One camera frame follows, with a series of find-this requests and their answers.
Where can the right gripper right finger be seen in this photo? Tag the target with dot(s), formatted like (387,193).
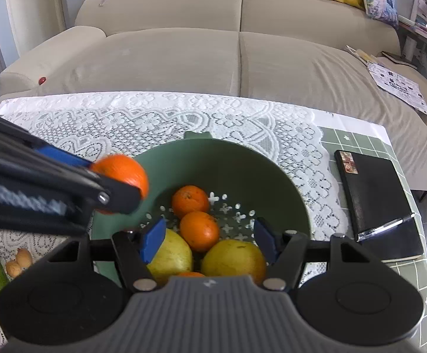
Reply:
(284,254)

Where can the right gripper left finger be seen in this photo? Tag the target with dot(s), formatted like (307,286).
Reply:
(134,250)

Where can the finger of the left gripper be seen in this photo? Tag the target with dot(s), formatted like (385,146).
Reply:
(25,138)
(99,191)

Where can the orange mandarin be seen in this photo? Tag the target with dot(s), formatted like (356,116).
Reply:
(189,199)
(190,274)
(127,170)
(200,231)

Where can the yellow apple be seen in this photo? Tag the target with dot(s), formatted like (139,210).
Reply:
(173,257)

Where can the pale ginger root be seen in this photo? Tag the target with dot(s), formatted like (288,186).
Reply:
(23,260)

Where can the white lace tablecloth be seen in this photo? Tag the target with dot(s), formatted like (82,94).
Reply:
(300,140)

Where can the silver pen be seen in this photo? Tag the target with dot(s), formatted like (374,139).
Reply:
(369,233)

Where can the green colander bowl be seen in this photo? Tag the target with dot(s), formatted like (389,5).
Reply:
(243,184)

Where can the black notebook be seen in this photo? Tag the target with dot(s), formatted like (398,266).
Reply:
(375,196)

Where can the white door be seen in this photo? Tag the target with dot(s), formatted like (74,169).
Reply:
(33,22)

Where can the beige sofa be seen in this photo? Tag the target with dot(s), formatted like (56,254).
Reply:
(312,53)

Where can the printed paper on sofa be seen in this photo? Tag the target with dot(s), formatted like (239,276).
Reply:
(399,86)

